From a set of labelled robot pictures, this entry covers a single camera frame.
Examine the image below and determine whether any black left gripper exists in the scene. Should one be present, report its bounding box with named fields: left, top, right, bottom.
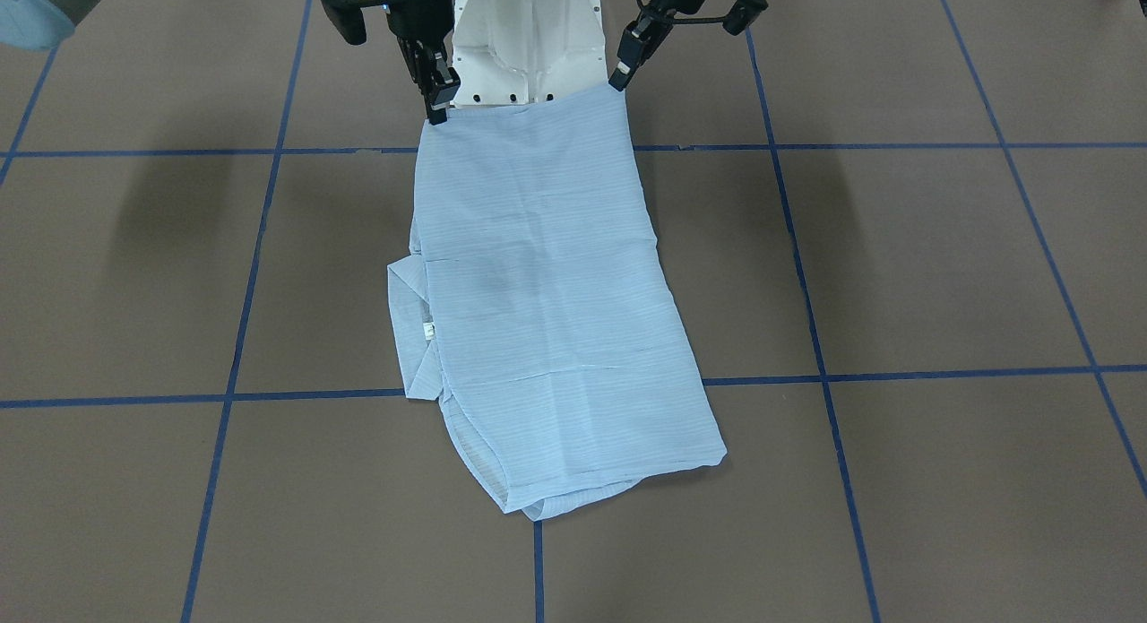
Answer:
left=608, top=0, right=746, bottom=92

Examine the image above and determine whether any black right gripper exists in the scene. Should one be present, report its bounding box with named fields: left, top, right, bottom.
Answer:
left=387, top=0, right=461, bottom=125

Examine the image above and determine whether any light blue striped shirt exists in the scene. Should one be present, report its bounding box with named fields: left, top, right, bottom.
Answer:
left=387, top=83, right=728, bottom=522

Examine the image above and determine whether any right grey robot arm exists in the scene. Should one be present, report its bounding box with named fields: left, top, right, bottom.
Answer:
left=1, top=0, right=461, bottom=125

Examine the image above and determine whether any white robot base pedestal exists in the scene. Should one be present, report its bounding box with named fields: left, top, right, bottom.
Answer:
left=451, top=0, right=608, bottom=108

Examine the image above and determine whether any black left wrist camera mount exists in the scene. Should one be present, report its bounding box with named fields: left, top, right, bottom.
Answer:
left=720, top=0, right=768, bottom=36

